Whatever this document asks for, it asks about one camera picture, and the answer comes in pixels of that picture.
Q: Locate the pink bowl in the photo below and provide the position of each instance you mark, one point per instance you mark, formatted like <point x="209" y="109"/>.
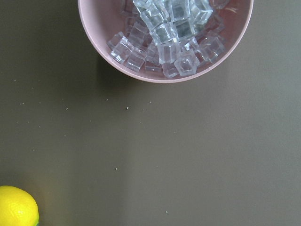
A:
<point x="101" y="19"/>

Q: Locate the clear ice cubes pile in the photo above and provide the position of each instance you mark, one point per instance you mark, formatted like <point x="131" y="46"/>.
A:
<point x="172" y="37"/>

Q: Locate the whole yellow lemon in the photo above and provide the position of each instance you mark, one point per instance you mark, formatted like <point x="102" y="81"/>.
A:
<point x="17" y="207"/>

